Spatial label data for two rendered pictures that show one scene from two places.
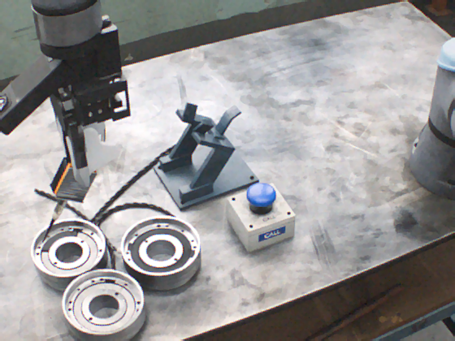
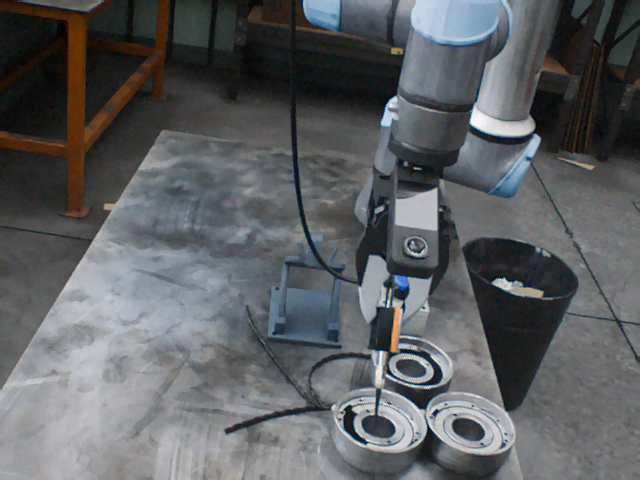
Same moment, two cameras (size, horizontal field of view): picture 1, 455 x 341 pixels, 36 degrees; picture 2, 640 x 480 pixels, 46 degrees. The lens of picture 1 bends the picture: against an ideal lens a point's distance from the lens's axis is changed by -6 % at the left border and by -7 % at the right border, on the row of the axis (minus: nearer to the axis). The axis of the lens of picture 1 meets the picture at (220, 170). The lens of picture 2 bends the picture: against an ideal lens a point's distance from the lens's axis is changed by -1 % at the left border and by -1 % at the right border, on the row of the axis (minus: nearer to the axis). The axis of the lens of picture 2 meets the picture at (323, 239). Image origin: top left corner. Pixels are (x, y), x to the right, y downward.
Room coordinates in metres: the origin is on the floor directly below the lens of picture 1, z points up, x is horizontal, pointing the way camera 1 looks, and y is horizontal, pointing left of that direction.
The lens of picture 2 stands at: (0.52, 0.87, 1.40)
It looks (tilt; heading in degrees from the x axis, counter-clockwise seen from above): 28 degrees down; 289
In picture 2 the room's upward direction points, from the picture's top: 10 degrees clockwise
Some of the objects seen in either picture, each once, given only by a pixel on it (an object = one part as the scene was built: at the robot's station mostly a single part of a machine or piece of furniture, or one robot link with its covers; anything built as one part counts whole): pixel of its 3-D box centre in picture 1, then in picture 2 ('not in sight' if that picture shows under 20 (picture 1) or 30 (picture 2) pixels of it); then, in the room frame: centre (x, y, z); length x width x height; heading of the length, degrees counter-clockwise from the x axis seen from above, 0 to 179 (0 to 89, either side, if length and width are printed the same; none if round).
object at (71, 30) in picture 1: (67, 15); (427, 121); (0.68, 0.16, 1.17); 0.08 x 0.08 x 0.05
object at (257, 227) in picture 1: (264, 216); (399, 304); (0.71, -0.06, 0.82); 0.08 x 0.07 x 0.05; 113
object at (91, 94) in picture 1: (82, 74); (411, 192); (0.68, 0.15, 1.09); 0.09 x 0.08 x 0.12; 115
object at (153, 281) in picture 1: (161, 254); (409, 373); (0.65, 0.08, 0.82); 0.10 x 0.10 x 0.04
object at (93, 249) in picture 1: (70, 256); (377, 432); (0.64, 0.21, 0.82); 0.08 x 0.08 x 0.02
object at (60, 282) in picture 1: (70, 256); (377, 431); (0.64, 0.21, 0.82); 0.10 x 0.10 x 0.04
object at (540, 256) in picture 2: not in sight; (499, 327); (0.62, -1.11, 0.21); 0.34 x 0.34 x 0.43
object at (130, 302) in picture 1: (105, 310); (466, 435); (0.55, 0.15, 0.82); 0.08 x 0.08 x 0.02
